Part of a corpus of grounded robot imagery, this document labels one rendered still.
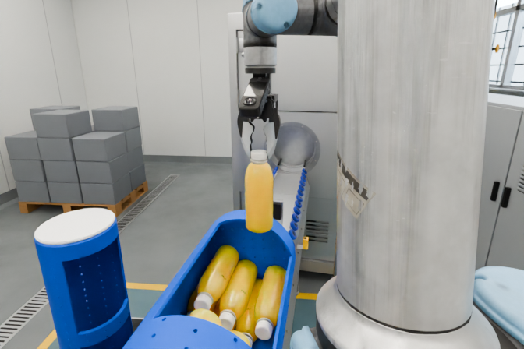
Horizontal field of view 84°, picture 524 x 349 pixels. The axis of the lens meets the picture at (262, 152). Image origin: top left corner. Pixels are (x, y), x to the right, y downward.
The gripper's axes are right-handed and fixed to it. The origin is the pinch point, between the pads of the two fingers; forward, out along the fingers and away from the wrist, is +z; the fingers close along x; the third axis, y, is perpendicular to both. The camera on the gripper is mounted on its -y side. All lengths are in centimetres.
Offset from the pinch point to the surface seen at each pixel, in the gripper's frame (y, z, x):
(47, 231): 15, 40, 87
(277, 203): 49, 36, 2
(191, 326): -31.2, 20.4, 4.5
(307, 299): 116, 144, -11
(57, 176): 193, 95, 277
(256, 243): 9.9, 31.1, 3.0
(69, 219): 25, 40, 87
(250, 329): -11.1, 41.3, 0.0
